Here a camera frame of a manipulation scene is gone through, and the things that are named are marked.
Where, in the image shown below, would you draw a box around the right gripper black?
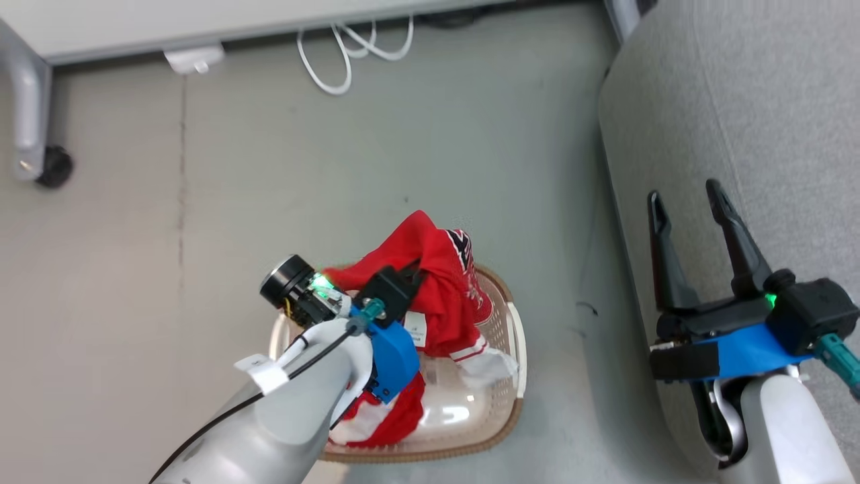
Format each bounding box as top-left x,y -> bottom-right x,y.
647,178 -> 775,384

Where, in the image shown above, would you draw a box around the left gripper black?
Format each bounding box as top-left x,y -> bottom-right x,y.
259,254 -> 351,330

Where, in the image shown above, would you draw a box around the red white sports clothing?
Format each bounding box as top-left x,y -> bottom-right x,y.
322,210 -> 519,449

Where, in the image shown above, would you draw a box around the white perforated laundry basket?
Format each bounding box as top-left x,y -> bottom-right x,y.
268,264 -> 529,464

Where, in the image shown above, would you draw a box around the grey fabric sofa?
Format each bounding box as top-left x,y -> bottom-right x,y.
597,0 -> 860,484

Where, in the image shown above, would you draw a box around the grey metal table leg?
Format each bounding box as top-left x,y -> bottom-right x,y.
0,19 -> 53,182
603,0 -> 649,44

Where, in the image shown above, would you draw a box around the white power adapter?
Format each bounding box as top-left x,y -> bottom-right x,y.
163,43 -> 225,75

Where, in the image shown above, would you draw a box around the black caster wheel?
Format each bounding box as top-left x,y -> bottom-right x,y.
36,145 -> 74,188

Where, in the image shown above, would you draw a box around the white cable strap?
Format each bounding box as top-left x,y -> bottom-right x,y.
234,354 -> 291,396

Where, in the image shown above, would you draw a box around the right camera cable teal plug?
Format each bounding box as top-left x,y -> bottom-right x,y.
814,333 -> 860,402

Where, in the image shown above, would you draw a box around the white looped cable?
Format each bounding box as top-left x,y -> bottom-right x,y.
296,15 -> 415,96

